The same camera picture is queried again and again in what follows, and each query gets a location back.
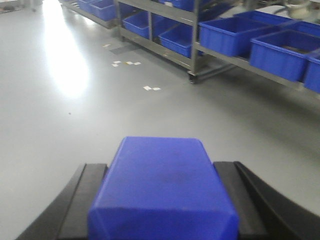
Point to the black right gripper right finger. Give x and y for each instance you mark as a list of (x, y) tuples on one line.
[(264, 213)]

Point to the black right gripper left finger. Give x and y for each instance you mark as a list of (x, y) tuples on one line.
[(65, 218)]

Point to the blue bottle-shaped part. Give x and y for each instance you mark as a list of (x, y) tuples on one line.
[(162, 188)]

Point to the blue bin middle shelf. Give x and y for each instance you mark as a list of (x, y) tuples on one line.
[(232, 36)]

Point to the blue bin shelf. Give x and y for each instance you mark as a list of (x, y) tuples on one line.
[(232, 36), (178, 39)]

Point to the blue bin lower shelf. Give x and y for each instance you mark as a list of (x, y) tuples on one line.
[(178, 39)]

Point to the blue bin front right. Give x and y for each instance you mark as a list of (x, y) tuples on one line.
[(283, 53)]

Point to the blue bin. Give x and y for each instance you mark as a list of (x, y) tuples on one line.
[(139, 24), (283, 53)]

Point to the steel rack with bins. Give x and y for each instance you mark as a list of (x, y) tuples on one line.
[(111, 13)]

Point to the blue bin lower left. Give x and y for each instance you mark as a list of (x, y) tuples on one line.
[(139, 24)]

